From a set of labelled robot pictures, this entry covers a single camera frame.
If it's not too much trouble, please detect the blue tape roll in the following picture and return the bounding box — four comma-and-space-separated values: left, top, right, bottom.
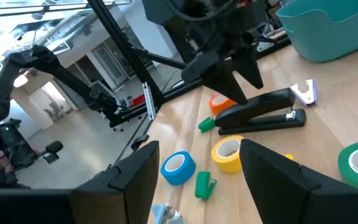
160, 151, 197, 187

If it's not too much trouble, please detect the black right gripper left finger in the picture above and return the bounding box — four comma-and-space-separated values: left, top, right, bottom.
0, 140, 161, 224

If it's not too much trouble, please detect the orange tape roll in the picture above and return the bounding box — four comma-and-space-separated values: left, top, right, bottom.
208, 94, 238, 116

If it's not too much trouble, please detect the person's hand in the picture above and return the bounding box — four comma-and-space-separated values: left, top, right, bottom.
0, 148, 14, 174

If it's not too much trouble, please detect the teal plastic bin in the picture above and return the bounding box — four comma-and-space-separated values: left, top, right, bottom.
275, 0, 358, 63

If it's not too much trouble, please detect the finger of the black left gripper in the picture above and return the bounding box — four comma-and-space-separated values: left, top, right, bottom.
231, 42, 265, 90
181, 51, 249, 106

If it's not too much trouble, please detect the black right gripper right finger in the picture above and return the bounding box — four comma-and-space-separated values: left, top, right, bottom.
239, 138, 358, 224

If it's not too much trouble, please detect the purple staple remover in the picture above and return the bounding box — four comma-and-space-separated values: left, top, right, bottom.
290, 78, 318, 106

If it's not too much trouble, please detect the yellow tape roll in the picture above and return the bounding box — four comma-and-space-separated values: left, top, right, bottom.
211, 134, 246, 174

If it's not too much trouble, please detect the black stapler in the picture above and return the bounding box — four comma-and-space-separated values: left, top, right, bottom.
214, 88, 308, 136

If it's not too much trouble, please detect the light blue staple remover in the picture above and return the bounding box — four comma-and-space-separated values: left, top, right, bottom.
150, 203, 185, 224

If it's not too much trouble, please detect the green tape roll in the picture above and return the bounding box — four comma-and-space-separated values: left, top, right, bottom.
337, 139, 358, 193

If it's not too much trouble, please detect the black table edge clamp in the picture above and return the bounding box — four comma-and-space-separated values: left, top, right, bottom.
130, 134, 150, 152

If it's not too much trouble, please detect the silver aluminium bar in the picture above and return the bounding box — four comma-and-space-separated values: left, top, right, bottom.
142, 82, 157, 122

